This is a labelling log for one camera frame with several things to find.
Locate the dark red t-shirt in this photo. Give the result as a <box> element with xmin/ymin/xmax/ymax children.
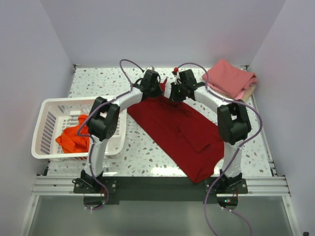
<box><xmin>126</xmin><ymin>78</ymin><xmax>225</xmax><ymax>184</ymax></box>

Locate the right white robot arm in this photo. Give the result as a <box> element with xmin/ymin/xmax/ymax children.
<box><xmin>169</xmin><ymin>68</ymin><xmax>252</xmax><ymax>193</ymax></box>

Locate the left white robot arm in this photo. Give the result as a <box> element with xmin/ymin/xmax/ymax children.
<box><xmin>75</xmin><ymin>69</ymin><xmax>163</xmax><ymax>197</ymax></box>

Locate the folded pink t-shirt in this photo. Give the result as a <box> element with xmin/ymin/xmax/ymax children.
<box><xmin>202</xmin><ymin>59</ymin><xmax>258</xmax><ymax>99</ymax></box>

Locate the folded beige t-shirt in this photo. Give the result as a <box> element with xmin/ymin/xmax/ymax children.
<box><xmin>214</xmin><ymin>85</ymin><xmax>256</xmax><ymax>101</ymax></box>

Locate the orange t-shirt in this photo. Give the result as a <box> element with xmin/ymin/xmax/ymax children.
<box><xmin>55</xmin><ymin>115</ymin><xmax>90</xmax><ymax>153</ymax></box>

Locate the white plastic laundry basket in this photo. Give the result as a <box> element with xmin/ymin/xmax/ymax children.
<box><xmin>31</xmin><ymin>96</ymin><xmax>128</xmax><ymax>162</ymax></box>

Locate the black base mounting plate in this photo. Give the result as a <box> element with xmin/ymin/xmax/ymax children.
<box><xmin>73</xmin><ymin>176</ymin><xmax>248</xmax><ymax>206</ymax></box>

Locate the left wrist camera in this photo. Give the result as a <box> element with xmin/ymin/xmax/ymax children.
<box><xmin>147</xmin><ymin>66</ymin><xmax>155</xmax><ymax>71</ymax></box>

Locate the aluminium extrusion rail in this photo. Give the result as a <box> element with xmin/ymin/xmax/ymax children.
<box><xmin>32</xmin><ymin>176</ymin><xmax>291</xmax><ymax>197</ymax></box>

